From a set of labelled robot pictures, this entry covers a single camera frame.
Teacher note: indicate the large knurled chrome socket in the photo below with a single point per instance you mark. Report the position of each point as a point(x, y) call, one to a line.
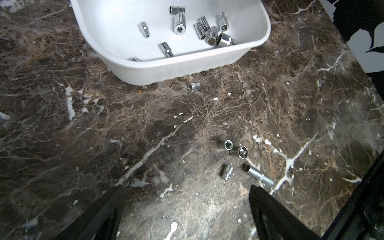
point(224, 40)

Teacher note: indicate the chrome socket beside gripper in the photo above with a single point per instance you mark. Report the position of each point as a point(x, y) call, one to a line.
point(223, 22)

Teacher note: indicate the small chrome socket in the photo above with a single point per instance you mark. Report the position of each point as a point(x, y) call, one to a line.
point(193, 86)
point(145, 29)

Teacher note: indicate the white plastic storage box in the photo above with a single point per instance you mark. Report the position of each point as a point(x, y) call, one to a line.
point(112, 30)

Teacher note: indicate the long deep chrome socket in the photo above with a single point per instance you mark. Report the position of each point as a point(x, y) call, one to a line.
point(259, 176)

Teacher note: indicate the upright socket square hole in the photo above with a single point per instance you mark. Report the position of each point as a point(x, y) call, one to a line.
point(225, 145)

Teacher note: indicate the chrome socket near box edge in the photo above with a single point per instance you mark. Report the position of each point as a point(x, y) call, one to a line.
point(135, 59)

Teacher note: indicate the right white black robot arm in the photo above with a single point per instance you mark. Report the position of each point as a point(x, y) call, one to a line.
point(362, 216)

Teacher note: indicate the chrome socket lying left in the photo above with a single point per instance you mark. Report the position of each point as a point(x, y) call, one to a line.
point(227, 172)

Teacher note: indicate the chrome socket lying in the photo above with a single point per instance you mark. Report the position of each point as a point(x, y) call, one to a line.
point(227, 172)
point(166, 50)

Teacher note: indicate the chrome socket lying right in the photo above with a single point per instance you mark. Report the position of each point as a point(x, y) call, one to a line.
point(166, 50)

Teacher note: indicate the chrome socket in box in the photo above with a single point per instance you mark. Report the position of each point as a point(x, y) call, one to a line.
point(174, 10)

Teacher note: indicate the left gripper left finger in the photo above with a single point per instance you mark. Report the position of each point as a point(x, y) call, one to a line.
point(99, 222)

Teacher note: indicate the upright socket hex hole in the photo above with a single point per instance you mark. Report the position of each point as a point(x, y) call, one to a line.
point(241, 152)

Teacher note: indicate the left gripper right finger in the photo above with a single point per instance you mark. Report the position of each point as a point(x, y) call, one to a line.
point(273, 221)

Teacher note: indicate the dark chrome socket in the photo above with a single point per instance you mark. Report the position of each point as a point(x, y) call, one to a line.
point(212, 35)

